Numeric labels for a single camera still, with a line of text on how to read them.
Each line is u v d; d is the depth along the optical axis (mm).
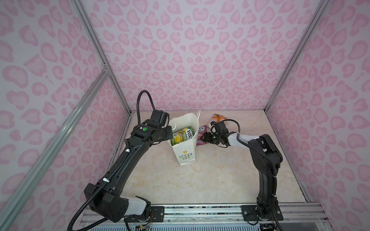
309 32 772
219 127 819
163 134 624
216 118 1125
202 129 1040
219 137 783
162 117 578
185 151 794
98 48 824
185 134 855
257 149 556
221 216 734
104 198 376
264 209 639
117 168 417
